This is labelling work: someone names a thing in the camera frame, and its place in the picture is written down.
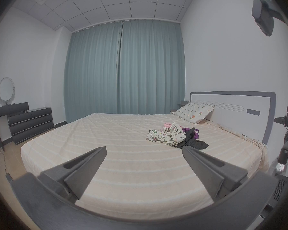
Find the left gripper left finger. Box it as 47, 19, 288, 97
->
38, 146, 108, 204

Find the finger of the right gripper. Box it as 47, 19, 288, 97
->
273, 116, 288, 125

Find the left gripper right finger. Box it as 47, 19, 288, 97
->
182, 145, 248, 204

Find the black T-shirt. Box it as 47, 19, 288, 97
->
176, 128, 209, 150

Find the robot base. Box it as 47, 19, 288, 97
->
259, 173, 288, 223

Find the bed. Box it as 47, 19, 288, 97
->
20, 91, 277, 222

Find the purple garment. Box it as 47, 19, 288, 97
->
182, 127, 200, 140

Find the white printed pyjama garment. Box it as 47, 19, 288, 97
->
146, 122, 187, 149

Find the white printed pillow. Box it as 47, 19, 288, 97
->
172, 102, 215, 124

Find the grey bedside table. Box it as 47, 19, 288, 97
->
170, 101, 189, 115

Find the black dressing table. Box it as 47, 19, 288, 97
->
0, 102, 29, 152

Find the blue-green curtain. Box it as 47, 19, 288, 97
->
116, 19, 186, 115
64, 21, 123, 124

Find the round white framed mirror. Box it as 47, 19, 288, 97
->
0, 78, 16, 105

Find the black cable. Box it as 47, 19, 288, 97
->
0, 150, 8, 175

